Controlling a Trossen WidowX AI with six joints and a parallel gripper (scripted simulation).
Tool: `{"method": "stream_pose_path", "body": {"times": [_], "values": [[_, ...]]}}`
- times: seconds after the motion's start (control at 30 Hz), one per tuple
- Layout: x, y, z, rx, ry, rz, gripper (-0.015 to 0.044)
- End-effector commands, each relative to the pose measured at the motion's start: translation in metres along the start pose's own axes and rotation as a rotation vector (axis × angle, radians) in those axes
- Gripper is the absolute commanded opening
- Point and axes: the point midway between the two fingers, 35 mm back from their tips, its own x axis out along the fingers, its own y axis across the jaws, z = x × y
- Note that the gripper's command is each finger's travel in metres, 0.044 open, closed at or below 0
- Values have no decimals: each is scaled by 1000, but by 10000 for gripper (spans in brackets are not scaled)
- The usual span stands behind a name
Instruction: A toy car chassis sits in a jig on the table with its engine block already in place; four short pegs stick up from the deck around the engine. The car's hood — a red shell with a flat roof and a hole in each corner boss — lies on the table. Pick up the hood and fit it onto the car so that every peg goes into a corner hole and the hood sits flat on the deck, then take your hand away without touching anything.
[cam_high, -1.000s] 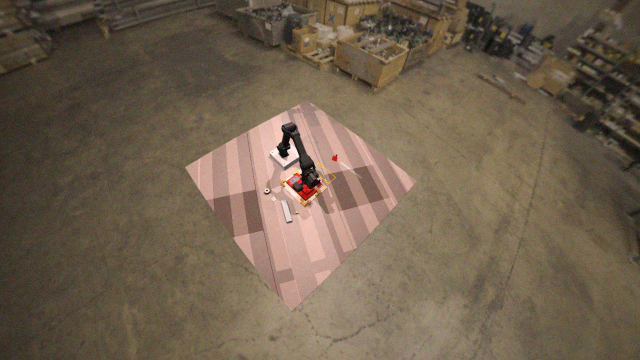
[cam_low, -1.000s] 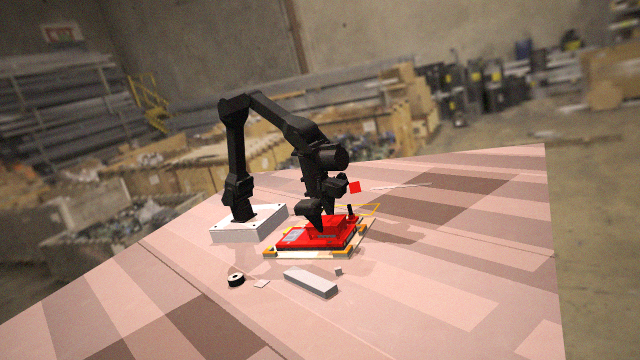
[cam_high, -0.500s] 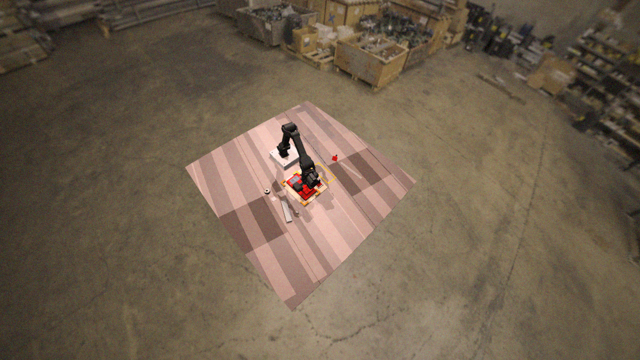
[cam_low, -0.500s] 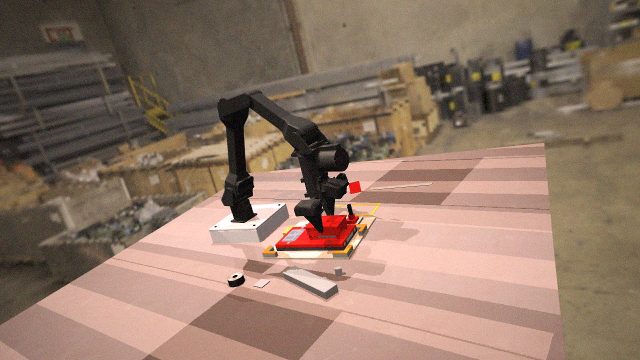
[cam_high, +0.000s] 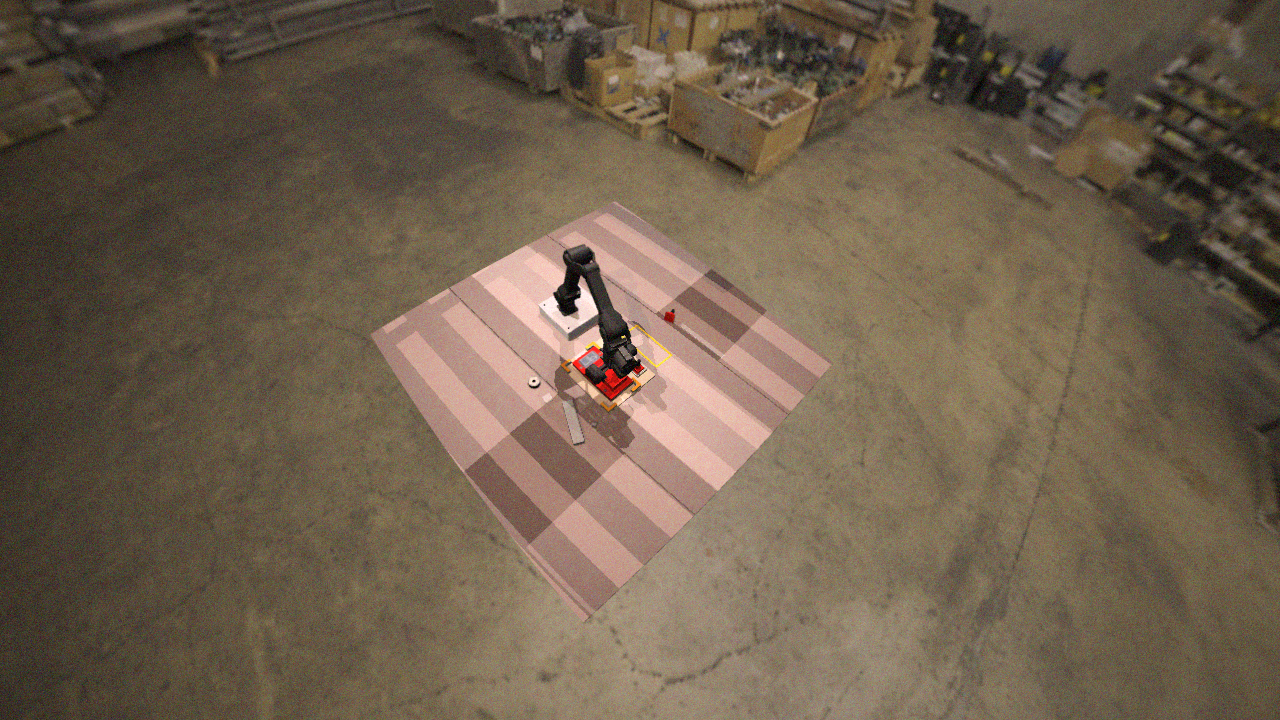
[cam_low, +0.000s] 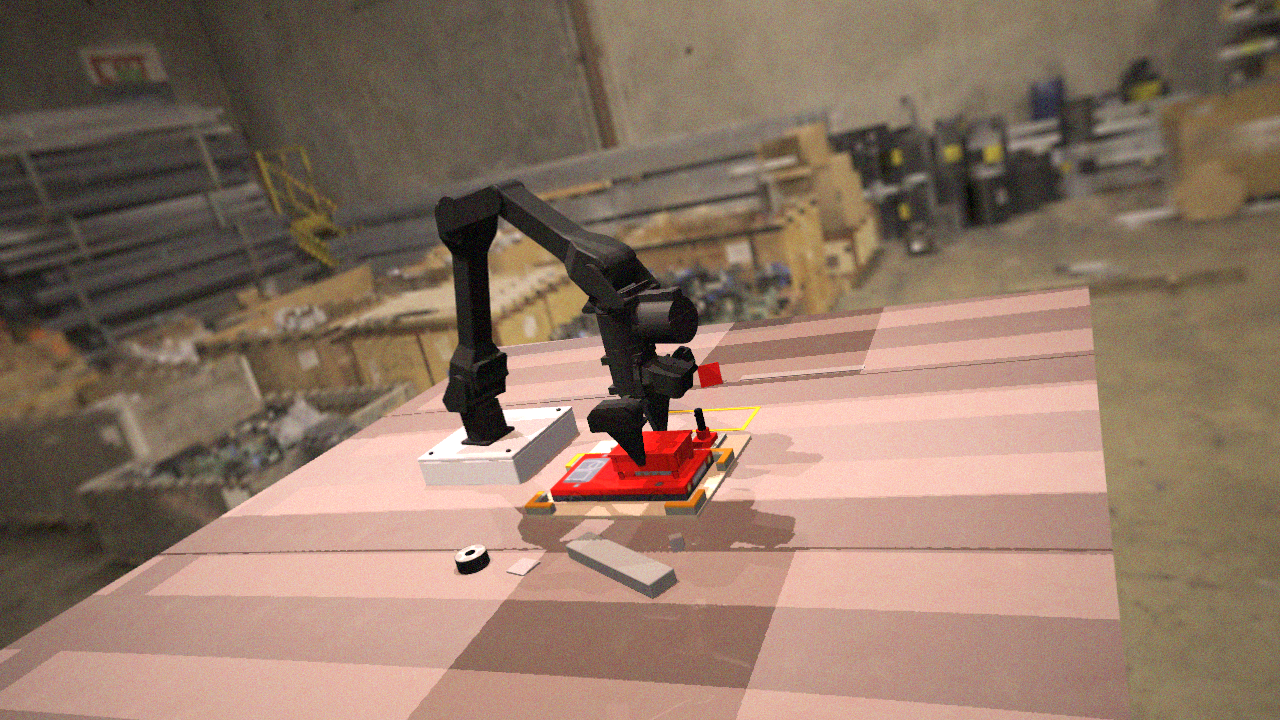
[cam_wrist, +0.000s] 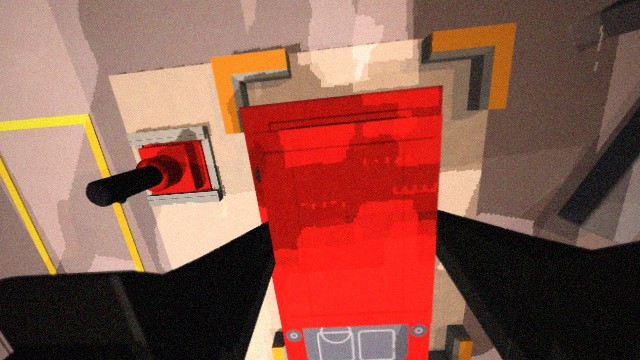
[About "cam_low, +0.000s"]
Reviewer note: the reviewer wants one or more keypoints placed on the black toy tyre with white hub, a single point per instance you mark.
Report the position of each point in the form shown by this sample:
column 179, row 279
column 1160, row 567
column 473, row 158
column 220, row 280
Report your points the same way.
column 472, row 559

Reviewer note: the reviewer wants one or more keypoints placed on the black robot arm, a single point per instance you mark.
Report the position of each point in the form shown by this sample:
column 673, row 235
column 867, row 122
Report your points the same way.
column 598, row 264

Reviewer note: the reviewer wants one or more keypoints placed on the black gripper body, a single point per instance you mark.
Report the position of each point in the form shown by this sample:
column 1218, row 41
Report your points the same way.
column 625, row 414

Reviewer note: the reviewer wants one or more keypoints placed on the grey rectangular bar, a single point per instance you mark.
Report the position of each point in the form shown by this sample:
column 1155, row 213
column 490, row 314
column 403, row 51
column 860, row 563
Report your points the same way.
column 630, row 568

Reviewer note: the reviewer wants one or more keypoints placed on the yellow rectangular outline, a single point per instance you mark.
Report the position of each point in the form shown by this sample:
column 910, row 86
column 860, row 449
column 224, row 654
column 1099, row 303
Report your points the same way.
column 733, row 429

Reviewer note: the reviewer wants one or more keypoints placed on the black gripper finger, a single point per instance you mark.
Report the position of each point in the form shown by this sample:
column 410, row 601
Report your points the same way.
column 656, row 407
column 632, row 442

